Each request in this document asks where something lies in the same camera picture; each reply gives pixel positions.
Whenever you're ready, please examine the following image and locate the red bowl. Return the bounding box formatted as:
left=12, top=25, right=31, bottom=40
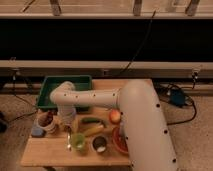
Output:
left=112, top=127, right=128, bottom=154

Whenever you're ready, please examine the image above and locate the yellow banana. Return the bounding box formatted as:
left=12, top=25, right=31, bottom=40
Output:
left=71, top=119, right=105, bottom=138

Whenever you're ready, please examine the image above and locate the black cable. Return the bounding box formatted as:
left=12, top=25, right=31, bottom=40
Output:
left=118, top=9, right=157, bottom=76

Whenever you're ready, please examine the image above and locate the green plastic tray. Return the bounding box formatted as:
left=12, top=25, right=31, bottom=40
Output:
left=35, top=74, right=93, bottom=113

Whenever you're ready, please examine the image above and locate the blue power box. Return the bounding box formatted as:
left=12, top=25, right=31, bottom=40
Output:
left=169, top=90, right=185, bottom=107

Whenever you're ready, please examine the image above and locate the red yellow apple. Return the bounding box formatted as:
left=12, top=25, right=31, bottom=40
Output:
left=109, top=109, right=121, bottom=124

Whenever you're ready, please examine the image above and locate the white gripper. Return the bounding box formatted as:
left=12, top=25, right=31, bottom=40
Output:
left=58, top=106, right=76, bottom=126

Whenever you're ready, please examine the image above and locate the green plastic cup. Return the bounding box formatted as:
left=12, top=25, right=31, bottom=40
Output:
left=71, top=133, right=86, bottom=151

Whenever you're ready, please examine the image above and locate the small metal cup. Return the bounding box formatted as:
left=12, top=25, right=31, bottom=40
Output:
left=92, top=136, right=107, bottom=153

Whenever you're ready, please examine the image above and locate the green cucumber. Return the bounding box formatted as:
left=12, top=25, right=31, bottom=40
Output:
left=81, top=117, right=106, bottom=127

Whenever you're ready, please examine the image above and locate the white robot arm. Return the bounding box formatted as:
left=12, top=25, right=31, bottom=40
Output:
left=50, top=79, right=178, bottom=171

